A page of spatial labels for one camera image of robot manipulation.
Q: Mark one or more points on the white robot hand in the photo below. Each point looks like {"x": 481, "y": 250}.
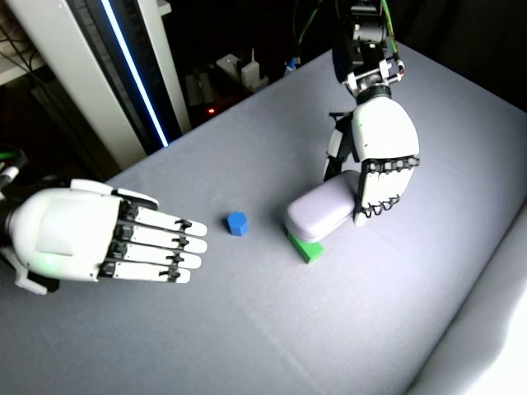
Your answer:
{"x": 70, "y": 230}
{"x": 387, "y": 131}

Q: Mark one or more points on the white plug box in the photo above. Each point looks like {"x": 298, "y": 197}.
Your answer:
{"x": 228, "y": 66}

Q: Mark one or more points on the green rectangular block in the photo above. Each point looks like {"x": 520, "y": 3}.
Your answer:
{"x": 309, "y": 251}

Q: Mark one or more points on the blue hexagonal block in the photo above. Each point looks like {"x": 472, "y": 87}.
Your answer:
{"x": 237, "y": 222}

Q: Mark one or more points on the lavender glasses case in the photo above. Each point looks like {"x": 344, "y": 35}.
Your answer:
{"x": 317, "y": 210}

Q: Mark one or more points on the white column with blue light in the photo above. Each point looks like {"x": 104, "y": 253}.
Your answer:
{"x": 62, "y": 74}

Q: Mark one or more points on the black device with red light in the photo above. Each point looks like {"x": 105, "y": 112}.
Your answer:
{"x": 211, "y": 110}

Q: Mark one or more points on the white shelf board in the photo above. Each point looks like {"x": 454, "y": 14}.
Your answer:
{"x": 20, "y": 70}

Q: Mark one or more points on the white power adapter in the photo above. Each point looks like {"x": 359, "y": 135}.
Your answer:
{"x": 251, "y": 76}

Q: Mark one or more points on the grey power strip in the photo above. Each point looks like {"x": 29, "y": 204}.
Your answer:
{"x": 199, "y": 88}

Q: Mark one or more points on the grey table cloth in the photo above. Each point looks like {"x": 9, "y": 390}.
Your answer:
{"x": 247, "y": 329}

